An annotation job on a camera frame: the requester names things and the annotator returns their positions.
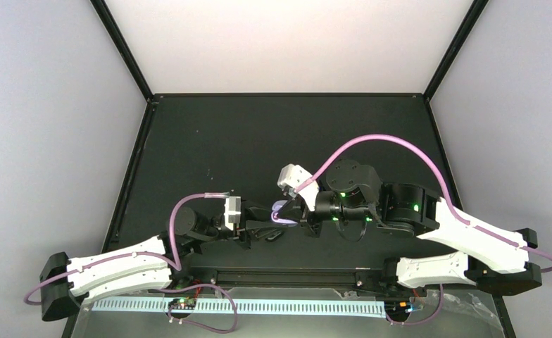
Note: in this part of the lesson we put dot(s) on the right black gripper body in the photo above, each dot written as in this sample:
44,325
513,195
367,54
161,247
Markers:
314,224

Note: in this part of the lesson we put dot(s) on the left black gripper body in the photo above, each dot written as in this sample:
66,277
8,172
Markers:
243,236

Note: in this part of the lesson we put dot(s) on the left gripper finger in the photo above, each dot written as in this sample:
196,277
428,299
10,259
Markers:
260,214
257,231

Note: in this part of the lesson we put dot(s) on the black earbud charging case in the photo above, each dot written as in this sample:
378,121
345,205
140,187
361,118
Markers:
273,237

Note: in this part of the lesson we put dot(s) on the lavender earbud charging case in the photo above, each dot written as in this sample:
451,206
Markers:
276,206

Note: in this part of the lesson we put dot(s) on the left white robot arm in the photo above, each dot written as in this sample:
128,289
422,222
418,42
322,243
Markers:
66,284

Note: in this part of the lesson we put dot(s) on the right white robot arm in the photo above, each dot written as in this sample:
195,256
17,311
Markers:
493,260

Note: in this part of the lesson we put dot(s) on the left circuit board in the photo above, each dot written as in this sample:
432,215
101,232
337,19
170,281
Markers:
182,304

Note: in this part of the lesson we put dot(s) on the circuit board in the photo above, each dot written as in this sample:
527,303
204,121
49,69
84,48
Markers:
182,304
398,306

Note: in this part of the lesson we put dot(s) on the right circuit board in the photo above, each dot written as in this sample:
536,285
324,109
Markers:
398,306

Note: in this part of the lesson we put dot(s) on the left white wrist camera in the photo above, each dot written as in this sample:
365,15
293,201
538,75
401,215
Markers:
233,212

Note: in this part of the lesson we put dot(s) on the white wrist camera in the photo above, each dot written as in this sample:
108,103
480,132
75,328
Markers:
292,180
233,212

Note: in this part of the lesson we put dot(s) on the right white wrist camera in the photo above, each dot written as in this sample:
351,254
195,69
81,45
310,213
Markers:
292,180

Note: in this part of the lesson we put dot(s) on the black front aluminium rail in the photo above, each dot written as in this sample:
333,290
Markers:
291,278

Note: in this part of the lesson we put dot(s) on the white slotted cable duct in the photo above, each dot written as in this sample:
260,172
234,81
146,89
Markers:
355,308

